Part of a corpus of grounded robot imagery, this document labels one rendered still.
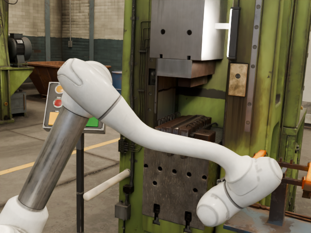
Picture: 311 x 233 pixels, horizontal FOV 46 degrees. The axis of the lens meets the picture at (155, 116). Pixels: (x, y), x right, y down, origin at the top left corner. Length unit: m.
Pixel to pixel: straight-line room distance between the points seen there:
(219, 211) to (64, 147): 0.54
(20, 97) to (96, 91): 6.17
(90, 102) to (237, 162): 0.46
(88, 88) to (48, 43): 10.42
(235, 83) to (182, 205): 0.72
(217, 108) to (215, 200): 1.33
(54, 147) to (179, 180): 0.94
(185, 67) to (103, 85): 0.96
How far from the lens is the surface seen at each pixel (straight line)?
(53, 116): 2.15
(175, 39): 1.99
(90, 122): 2.09
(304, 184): 1.50
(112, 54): 10.33
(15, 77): 7.02
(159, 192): 2.11
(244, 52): 2.02
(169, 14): 2.01
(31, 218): 1.37
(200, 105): 2.47
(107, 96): 1.06
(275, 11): 2.01
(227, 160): 1.11
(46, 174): 1.31
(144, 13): 2.23
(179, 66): 1.98
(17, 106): 7.20
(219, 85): 2.42
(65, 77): 1.07
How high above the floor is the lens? 1.45
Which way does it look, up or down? 11 degrees down
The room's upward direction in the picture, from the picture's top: 2 degrees clockwise
